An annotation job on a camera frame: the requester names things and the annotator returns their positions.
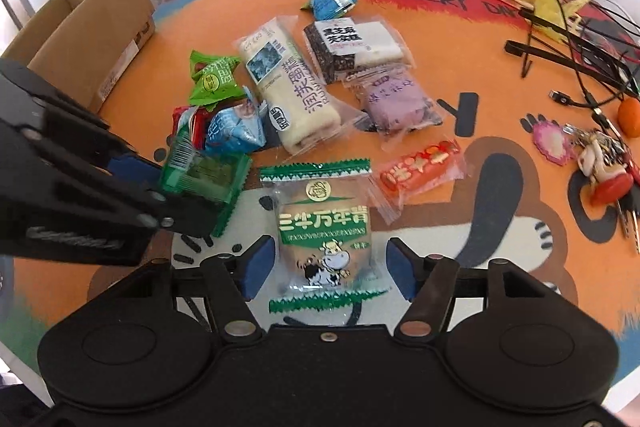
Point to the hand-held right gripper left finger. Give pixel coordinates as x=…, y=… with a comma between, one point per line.
x=260, y=264

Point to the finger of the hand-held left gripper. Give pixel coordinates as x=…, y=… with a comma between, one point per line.
x=185, y=214
x=132, y=167

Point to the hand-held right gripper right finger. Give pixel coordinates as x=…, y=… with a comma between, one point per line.
x=400, y=267

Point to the clear dark green snack packet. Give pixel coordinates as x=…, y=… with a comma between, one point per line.
x=210, y=172

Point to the green-edged cow biscuit packet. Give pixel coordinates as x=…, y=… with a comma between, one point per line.
x=325, y=227

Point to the blue snack packet with picture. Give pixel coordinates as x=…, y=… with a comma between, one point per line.
x=235, y=129

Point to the red orange snack packet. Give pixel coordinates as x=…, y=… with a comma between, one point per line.
x=420, y=167

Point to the green triangular snack packet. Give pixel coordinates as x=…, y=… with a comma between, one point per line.
x=217, y=79

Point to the brown cardboard box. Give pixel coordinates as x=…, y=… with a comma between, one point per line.
x=100, y=32

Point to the long cream cake packet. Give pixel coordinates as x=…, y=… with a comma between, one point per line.
x=295, y=97

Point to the purple cake packet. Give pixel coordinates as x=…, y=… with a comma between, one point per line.
x=395, y=104

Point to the key bunch with charms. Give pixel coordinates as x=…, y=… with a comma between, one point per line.
x=610, y=189

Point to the black and white cake packet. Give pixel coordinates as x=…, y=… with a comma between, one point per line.
x=350, y=47

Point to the blue white-label snack packet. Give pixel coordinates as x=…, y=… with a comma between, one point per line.
x=330, y=2

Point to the black metal stand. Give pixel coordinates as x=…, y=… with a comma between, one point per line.
x=550, y=54

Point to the small orange fruit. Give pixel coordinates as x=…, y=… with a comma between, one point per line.
x=631, y=114

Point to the crumpled yellow wrapper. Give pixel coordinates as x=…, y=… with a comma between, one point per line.
x=552, y=14

